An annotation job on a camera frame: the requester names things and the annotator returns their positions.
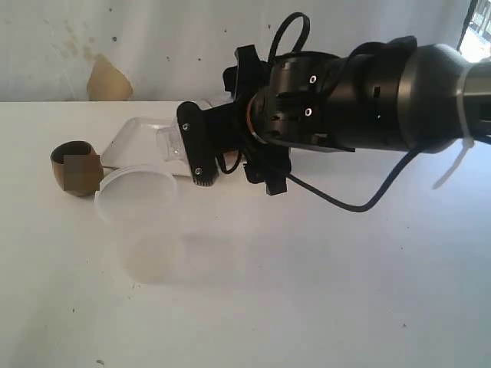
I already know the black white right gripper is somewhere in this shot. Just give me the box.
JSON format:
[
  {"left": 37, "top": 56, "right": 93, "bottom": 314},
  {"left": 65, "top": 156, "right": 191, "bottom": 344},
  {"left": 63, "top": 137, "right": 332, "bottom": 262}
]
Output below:
[{"left": 176, "top": 45, "right": 291, "bottom": 196}]

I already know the clear dome lid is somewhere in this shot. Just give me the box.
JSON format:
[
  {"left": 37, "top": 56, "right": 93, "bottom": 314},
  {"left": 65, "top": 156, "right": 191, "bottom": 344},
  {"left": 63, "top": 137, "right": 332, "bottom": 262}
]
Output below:
[{"left": 156, "top": 117, "right": 188, "bottom": 164}]

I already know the brown wooden cup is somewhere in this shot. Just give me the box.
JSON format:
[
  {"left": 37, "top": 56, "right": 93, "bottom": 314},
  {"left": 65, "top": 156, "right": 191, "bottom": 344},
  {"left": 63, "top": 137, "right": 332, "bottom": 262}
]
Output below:
[{"left": 50, "top": 140, "right": 104, "bottom": 197}]

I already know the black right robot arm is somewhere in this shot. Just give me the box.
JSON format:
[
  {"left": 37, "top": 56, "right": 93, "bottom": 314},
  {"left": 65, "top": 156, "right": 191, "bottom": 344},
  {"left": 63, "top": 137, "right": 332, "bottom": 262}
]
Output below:
[{"left": 176, "top": 37, "right": 490, "bottom": 196}]

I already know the white rectangular tray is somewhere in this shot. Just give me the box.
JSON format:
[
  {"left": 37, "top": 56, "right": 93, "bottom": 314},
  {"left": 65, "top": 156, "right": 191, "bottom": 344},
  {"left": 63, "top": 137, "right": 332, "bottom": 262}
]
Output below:
[{"left": 101, "top": 117, "right": 191, "bottom": 177}]

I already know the translucent plastic tub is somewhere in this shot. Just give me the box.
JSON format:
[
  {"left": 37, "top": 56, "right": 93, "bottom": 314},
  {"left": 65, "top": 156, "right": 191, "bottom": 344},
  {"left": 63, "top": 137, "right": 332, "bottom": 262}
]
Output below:
[{"left": 94, "top": 165, "right": 181, "bottom": 284}]

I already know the white zip tie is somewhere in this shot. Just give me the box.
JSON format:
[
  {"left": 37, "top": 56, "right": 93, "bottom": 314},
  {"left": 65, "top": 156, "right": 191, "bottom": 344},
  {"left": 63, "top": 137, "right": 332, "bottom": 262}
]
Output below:
[{"left": 432, "top": 62, "right": 475, "bottom": 190}]

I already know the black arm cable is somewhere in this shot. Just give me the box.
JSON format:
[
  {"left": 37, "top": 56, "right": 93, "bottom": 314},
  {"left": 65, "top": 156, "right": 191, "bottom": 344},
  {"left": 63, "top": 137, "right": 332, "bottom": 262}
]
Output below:
[{"left": 214, "top": 12, "right": 419, "bottom": 214}]

